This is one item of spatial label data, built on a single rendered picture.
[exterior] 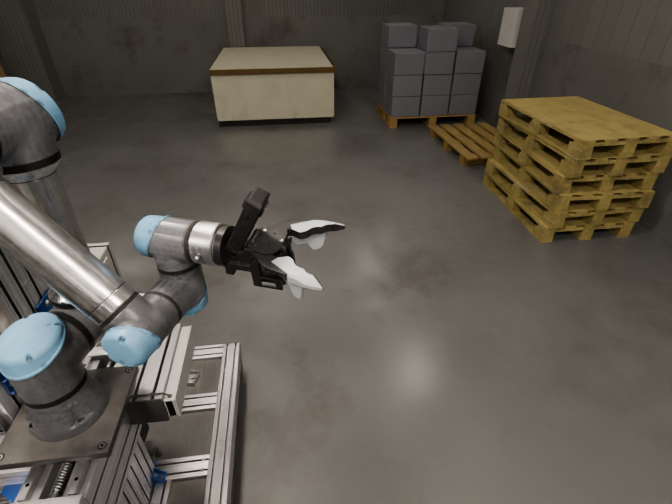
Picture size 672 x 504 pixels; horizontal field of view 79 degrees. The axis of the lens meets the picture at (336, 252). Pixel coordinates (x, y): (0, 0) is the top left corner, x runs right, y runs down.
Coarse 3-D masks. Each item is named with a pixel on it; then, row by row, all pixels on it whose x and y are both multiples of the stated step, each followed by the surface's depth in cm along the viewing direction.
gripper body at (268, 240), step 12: (228, 228) 68; (264, 228) 69; (276, 228) 68; (216, 240) 67; (228, 240) 69; (252, 240) 66; (264, 240) 66; (276, 240) 66; (288, 240) 67; (216, 252) 67; (228, 252) 69; (240, 252) 68; (252, 252) 65; (264, 252) 64; (276, 252) 64; (288, 252) 70; (228, 264) 70; (240, 264) 70; (252, 264) 66; (252, 276) 68; (264, 276) 69; (276, 276) 68; (276, 288) 69
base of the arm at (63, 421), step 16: (80, 384) 83; (96, 384) 88; (64, 400) 81; (80, 400) 83; (96, 400) 87; (32, 416) 81; (48, 416) 80; (64, 416) 81; (80, 416) 85; (96, 416) 86; (32, 432) 82; (48, 432) 81; (64, 432) 82; (80, 432) 84
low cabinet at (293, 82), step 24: (240, 48) 750; (264, 48) 750; (288, 48) 750; (312, 48) 750; (216, 72) 582; (240, 72) 586; (264, 72) 590; (288, 72) 595; (312, 72) 599; (216, 96) 604; (240, 96) 608; (264, 96) 613; (288, 96) 617; (312, 96) 622; (240, 120) 630; (264, 120) 635; (288, 120) 640; (312, 120) 645
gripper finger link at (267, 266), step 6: (258, 258) 64; (264, 258) 64; (270, 258) 64; (264, 264) 63; (270, 264) 62; (264, 270) 63; (270, 270) 62; (276, 270) 61; (282, 270) 61; (282, 276) 62
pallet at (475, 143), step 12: (432, 132) 584; (444, 132) 569; (456, 132) 569; (468, 132) 569; (480, 132) 569; (492, 132) 569; (444, 144) 548; (456, 144) 529; (468, 144) 529; (480, 144) 530; (492, 144) 552; (468, 156) 494; (480, 156) 496; (492, 156) 504
